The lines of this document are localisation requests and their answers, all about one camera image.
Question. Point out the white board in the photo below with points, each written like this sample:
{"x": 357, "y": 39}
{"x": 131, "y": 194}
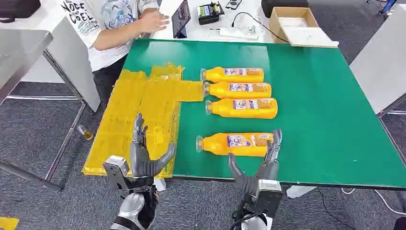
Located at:
{"x": 307, "y": 37}

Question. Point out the black case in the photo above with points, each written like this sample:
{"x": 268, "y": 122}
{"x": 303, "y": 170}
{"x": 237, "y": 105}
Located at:
{"x": 282, "y": 4}

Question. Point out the person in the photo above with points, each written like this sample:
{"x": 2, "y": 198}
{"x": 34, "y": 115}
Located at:
{"x": 108, "y": 19}

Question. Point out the yellow scrap on floor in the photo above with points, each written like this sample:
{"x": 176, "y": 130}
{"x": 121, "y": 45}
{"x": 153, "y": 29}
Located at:
{"x": 8, "y": 223}

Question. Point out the person's right hand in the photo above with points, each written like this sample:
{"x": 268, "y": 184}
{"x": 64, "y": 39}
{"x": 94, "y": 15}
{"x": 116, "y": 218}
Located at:
{"x": 153, "y": 21}

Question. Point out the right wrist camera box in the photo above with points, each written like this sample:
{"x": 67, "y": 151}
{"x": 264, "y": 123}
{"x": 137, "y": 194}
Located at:
{"x": 269, "y": 190}

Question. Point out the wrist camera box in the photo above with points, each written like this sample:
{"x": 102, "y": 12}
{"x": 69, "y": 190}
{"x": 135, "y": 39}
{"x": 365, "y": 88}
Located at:
{"x": 269, "y": 190}
{"x": 115, "y": 166}

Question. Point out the small glass bottle amber liquid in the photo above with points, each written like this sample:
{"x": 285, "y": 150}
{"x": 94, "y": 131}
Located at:
{"x": 87, "y": 135}

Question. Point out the robot right arm silver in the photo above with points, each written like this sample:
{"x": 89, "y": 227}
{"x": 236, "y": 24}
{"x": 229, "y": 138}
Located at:
{"x": 253, "y": 225}

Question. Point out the white desk with tablet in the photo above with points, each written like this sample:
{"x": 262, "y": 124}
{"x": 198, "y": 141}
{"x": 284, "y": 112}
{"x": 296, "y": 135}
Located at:
{"x": 206, "y": 31}

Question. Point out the smartphone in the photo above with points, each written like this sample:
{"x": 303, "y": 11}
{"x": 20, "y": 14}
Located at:
{"x": 234, "y": 3}

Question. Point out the clear plastic bag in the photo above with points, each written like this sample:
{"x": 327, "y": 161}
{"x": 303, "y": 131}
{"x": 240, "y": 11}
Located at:
{"x": 250, "y": 23}

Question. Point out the robot right hand grey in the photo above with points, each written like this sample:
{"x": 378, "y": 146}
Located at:
{"x": 266, "y": 171}

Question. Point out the white power strip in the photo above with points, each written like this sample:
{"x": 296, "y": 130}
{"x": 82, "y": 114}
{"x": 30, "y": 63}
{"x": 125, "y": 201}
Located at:
{"x": 238, "y": 33}

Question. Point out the white table foot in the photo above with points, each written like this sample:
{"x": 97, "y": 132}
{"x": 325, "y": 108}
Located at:
{"x": 159, "y": 184}
{"x": 301, "y": 191}

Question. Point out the orange drink bottle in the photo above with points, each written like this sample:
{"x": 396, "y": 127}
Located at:
{"x": 225, "y": 109}
{"x": 219, "y": 75}
{"x": 222, "y": 91}
{"x": 215, "y": 145}

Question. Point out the black tablet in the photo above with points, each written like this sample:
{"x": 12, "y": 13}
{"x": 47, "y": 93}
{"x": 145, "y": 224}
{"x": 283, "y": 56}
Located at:
{"x": 180, "y": 17}

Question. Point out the white empty desk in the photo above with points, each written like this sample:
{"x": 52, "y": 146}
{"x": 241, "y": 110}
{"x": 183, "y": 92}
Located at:
{"x": 380, "y": 63}

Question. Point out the black device with label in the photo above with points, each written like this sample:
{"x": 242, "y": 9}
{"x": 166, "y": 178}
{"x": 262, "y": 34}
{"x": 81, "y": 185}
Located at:
{"x": 209, "y": 17}

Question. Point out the black bag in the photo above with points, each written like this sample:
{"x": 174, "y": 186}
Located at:
{"x": 19, "y": 8}

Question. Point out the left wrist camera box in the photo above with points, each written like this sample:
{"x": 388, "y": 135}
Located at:
{"x": 115, "y": 166}

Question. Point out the open cardboard box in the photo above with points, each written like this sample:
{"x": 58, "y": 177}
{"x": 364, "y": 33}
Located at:
{"x": 275, "y": 25}

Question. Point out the robot left hand grey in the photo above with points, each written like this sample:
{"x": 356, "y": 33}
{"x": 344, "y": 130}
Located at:
{"x": 139, "y": 165}

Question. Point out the white desk with bag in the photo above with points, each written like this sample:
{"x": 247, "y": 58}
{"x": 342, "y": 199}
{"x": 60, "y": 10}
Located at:
{"x": 69, "y": 54}

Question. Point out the steel frame table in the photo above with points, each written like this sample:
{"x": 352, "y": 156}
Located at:
{"x": 19, "y": 54}

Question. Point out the yellow plastic sheet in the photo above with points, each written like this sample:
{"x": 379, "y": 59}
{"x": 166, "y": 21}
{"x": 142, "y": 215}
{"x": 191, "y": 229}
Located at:
{"x": 127, "y": 111}

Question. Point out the green table mat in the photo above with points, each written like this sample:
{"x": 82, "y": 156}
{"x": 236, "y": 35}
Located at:
{"x": 317, "y": 111}

